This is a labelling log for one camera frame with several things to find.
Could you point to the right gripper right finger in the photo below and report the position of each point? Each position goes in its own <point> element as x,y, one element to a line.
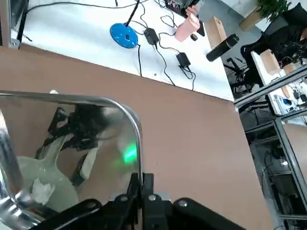
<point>172,215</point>

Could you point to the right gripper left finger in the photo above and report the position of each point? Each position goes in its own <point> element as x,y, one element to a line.
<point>115,215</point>

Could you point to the metal tray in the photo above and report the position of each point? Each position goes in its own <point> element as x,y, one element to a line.
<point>112,163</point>

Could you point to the white paper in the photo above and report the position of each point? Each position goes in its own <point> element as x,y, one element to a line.
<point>42,191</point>

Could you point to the black power adapter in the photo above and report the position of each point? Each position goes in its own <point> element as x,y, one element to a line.
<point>151,36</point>
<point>183,59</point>

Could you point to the blue and white device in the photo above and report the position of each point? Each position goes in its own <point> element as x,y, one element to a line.
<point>286,104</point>

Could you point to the black thermos flask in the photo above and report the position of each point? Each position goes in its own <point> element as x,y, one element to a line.
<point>220,49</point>

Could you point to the small black cap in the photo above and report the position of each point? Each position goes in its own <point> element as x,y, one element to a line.
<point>194,37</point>

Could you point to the blue round lamp base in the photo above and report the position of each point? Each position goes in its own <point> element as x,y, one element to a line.
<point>120,36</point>

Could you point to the white desk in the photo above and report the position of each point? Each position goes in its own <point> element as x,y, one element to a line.
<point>72,36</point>

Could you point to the pink bottle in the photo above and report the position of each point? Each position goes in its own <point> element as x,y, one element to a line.
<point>187,28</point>

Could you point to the tall cardboard box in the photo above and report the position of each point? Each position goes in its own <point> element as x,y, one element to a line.
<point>216,28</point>

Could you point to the black lamp gooseneck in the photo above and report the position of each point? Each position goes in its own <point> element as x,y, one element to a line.
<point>132,14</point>

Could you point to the black office chair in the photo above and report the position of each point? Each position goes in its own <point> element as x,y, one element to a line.
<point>275,36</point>

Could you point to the cardboard plant box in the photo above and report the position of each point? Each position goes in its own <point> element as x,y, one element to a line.
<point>250,20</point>

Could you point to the green potted plant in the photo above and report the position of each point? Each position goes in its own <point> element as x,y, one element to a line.
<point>271,7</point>

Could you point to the aluminium frame rack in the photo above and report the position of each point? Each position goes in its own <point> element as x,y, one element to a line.
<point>287,148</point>

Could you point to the aluminium post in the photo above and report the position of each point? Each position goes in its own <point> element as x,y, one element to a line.
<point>15,24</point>

